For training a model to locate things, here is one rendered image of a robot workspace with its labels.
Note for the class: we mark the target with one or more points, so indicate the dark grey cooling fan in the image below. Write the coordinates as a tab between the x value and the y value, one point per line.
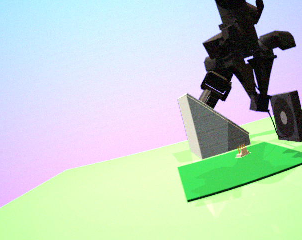
287	114

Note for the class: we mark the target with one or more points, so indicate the green circuit board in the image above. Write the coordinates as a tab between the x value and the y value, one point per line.
233	170

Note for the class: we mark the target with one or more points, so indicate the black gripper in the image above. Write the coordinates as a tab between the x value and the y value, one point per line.
261	49

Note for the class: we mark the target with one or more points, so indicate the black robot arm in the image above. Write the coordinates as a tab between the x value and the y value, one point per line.
217	82

